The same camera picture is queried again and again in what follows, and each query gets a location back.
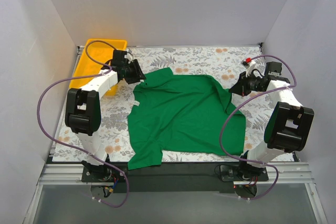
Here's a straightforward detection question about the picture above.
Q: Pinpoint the green t-shirt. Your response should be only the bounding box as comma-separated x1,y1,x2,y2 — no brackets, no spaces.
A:
128,68,246,170

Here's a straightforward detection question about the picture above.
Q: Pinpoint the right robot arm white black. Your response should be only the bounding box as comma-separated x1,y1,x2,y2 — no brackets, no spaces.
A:
229,59,314,181

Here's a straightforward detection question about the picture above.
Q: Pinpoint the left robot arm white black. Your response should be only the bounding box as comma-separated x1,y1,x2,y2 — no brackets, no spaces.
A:
65,50,146,182

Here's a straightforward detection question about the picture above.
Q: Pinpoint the yellow plastic bin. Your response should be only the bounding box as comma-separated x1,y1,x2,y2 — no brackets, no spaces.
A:
69,38,128,97

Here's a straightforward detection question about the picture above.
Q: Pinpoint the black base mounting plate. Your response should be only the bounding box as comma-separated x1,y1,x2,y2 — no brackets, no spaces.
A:
81,161,268,193

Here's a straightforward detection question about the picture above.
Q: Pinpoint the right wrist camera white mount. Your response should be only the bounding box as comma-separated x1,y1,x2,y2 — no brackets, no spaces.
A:
241,58,257,77

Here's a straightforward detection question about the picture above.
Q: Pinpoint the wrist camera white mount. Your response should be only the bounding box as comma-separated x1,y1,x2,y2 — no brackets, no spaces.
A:
124,50,134,61
241,58,257,77

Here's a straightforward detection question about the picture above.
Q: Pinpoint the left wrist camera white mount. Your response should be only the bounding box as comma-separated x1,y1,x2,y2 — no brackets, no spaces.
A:
124,50,134,61

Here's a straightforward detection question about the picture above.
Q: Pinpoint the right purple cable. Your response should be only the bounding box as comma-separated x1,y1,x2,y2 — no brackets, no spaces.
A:
219,55,297,200

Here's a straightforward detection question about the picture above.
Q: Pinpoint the aluminium frame rail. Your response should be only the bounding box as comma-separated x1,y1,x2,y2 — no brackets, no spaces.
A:
38,163,87,186

